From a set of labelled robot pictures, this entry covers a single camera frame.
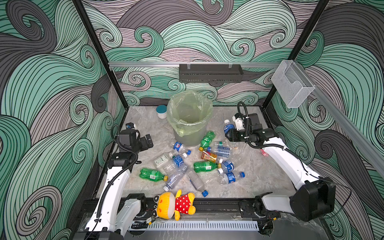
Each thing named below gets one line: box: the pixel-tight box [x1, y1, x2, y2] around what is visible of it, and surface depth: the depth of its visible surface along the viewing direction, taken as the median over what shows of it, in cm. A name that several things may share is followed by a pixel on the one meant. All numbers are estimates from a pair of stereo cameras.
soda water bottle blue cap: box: [207, 146, 231, 158], surface depth 92 cm
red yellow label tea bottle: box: [200, 150, 217, 163], surface depth 89 cm
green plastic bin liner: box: [166, 90, 213, 138], surface depth 89 cm
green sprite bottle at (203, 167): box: [193, 161, 222, 173], surface depth 86 cm
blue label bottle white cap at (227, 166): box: [217, 160, 235, 174], surface depth 85 cm
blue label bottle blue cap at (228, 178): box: [218, 171, 246, 185], surface depth 81 cm
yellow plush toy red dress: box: [152, 189, 196, 221], surface depth 71 cm
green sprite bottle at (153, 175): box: [139, 168, 169, 182], surface depth 83 cm
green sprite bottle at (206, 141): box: [198, 130, 216, 152], surface depth 97 cm
